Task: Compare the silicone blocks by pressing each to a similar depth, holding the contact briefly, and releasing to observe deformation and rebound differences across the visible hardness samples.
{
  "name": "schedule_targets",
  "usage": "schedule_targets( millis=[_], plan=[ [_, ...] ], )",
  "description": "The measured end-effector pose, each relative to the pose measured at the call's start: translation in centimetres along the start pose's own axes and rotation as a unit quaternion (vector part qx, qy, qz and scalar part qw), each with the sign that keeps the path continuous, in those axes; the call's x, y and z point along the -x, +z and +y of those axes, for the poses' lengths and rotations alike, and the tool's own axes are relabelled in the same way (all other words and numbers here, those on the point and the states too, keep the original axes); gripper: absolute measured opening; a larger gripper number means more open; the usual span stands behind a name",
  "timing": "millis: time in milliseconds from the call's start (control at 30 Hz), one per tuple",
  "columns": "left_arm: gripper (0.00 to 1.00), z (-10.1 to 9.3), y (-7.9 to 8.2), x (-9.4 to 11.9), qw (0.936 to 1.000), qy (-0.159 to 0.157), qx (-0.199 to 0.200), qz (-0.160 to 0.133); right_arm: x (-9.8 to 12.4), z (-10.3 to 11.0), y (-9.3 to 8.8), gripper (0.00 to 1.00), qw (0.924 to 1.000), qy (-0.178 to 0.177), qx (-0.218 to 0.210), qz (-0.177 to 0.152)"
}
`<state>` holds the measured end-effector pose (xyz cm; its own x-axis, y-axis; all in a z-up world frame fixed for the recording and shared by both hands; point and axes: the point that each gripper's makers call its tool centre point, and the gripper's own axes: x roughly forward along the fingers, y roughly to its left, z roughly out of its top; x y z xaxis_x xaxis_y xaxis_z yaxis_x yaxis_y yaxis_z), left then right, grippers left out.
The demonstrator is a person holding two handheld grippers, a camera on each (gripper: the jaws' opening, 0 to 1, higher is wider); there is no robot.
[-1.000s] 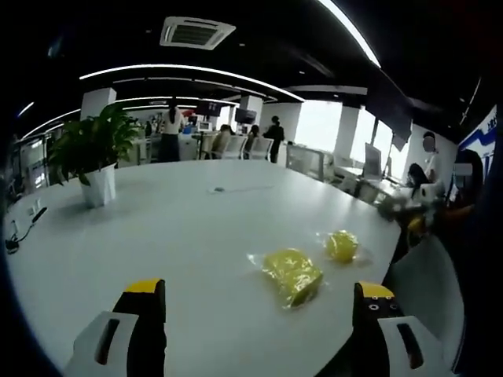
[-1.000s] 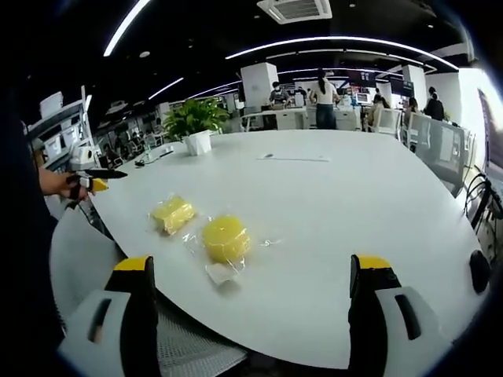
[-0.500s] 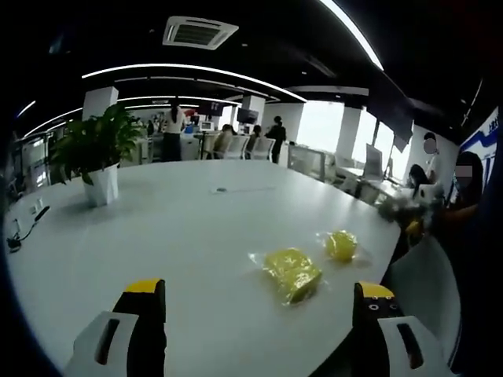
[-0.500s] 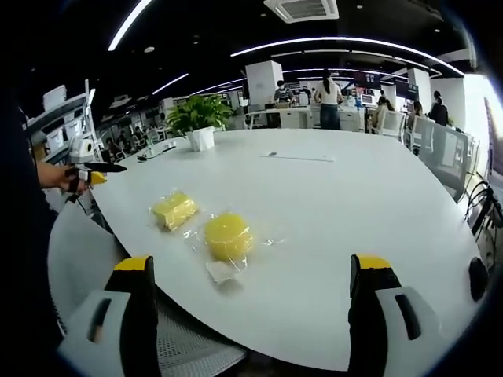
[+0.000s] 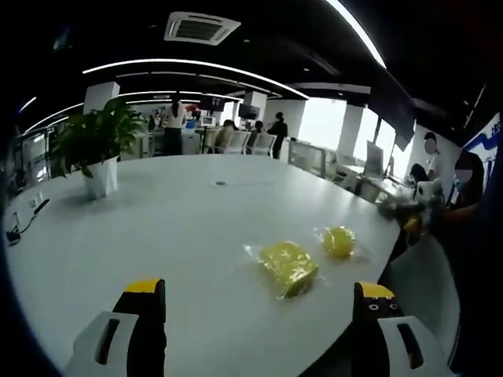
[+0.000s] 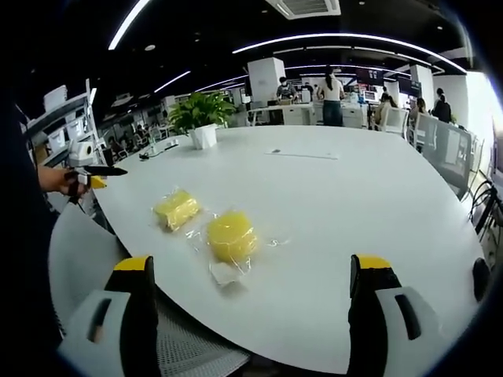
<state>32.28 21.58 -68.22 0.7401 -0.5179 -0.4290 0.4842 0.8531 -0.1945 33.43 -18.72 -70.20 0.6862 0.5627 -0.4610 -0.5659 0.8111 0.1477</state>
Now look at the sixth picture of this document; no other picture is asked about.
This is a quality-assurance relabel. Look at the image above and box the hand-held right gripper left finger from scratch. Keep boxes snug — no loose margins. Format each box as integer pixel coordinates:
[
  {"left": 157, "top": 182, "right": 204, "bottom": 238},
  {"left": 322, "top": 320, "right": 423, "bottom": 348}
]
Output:
[{"left": 57, "top": 254, "right": 160, "bottom": 377}]

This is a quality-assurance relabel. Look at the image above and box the ceiling air conditioner vent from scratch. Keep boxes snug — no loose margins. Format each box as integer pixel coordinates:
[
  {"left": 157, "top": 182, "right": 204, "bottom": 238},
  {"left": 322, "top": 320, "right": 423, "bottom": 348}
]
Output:
[{"left": 263, "top": 0, "right": 342, "bottom": 20}]

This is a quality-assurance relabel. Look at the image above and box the white office chair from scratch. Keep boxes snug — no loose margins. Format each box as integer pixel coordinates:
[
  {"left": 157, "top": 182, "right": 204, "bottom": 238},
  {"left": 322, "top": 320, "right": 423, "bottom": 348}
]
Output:
[{"left": 380, "top": 106, "right": 411, "bottom": 139}]

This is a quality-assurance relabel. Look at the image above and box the grey mesh office chair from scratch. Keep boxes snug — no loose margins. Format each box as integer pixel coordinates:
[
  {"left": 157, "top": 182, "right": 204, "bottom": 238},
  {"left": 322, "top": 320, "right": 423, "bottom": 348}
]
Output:
[
  {"left": 420, "top": 117, "right": 477, "bottom": 202},
  {"left": 47, "top": 203, "right": 253, "bottom": 377}
]

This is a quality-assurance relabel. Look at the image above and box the metal storage shelf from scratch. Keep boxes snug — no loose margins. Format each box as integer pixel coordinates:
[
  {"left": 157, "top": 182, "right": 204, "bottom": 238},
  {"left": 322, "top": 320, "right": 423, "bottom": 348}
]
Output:
[{"left": 21, "top": 77, "right": 108, "bottom": 168}]

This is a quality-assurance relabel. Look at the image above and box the person's dark clothing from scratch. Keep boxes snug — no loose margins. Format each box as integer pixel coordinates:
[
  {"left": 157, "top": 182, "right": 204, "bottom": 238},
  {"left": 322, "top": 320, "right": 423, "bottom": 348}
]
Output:
[{"left": 0, "top": 97, "right": 64, "bottom": 377}]

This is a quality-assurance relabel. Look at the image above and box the white paper label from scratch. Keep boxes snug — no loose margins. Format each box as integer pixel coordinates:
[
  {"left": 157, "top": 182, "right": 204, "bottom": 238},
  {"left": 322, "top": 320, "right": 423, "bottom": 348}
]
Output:
[{"left": 209, "top": 262, "right": 241, "bottom": 287}]

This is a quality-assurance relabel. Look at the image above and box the green potted plant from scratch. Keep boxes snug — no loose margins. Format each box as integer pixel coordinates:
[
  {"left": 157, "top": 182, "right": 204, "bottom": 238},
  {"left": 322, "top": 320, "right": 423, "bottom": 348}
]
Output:
[{"left": 166, "top": 91, "right": 237, "bottom": 151}]

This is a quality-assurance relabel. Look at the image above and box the black rounded armrest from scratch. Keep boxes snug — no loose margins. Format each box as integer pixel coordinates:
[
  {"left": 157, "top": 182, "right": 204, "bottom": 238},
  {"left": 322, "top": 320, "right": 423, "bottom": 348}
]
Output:
[{"left": 471, "top": 257, "right": 492, "bottom": 303}]

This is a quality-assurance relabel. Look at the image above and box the person's left hand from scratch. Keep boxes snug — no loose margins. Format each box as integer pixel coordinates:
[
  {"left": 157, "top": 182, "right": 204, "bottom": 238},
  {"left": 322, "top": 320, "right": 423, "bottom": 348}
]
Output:
[{"left": 38, "top": 166, "right": 90, "bottom": 198}]

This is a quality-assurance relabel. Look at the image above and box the white table cable cover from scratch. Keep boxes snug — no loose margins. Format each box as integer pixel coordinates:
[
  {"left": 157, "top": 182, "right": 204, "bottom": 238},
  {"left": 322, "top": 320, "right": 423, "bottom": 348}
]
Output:
[{"left": 264, "top": 148, "right": 340, "bottom": 162}]

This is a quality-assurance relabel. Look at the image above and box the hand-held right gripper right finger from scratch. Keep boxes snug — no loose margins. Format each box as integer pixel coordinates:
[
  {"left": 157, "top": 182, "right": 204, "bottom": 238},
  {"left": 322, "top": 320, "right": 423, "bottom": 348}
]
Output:
[{"left": 347, "top": 254, "right": 453, "bottom": 377}]

